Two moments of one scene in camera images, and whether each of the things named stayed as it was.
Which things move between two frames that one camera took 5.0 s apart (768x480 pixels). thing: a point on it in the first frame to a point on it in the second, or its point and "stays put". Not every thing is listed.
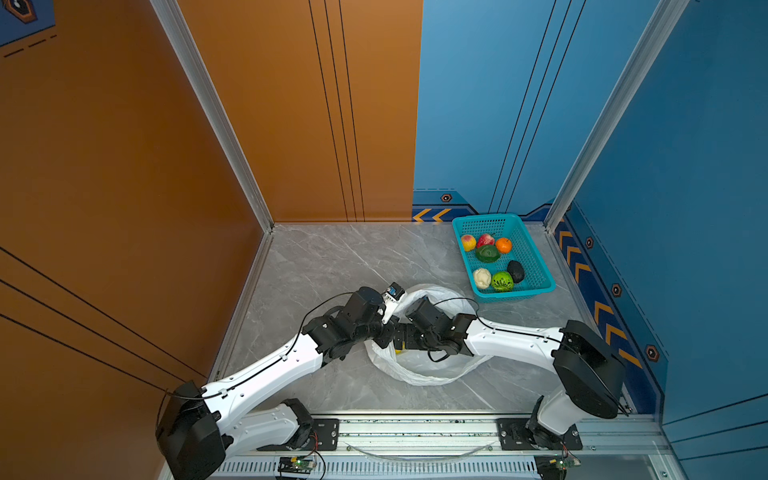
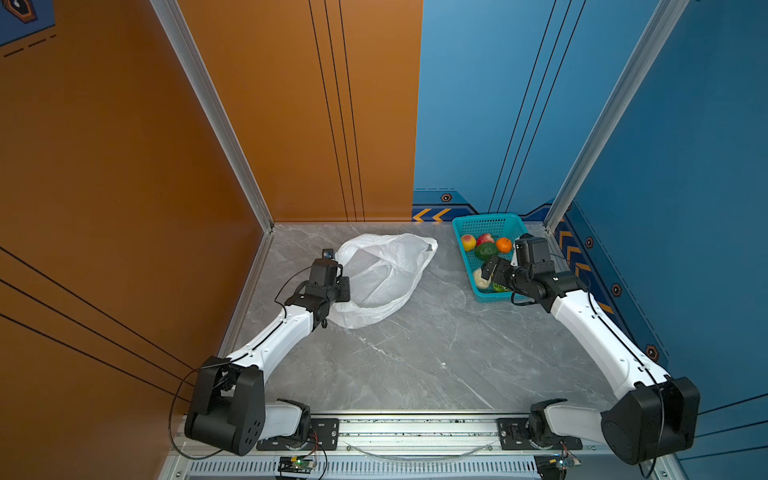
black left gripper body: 384,337 to 343,291
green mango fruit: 487,253 stays put
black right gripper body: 413,339 to 506,273
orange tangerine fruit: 504,245 stays put
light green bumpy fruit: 502,282 stays put
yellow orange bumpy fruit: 469,242 stays put
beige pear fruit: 482,278 stays put
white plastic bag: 426,367 to 382,271
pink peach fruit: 484,240 stays put
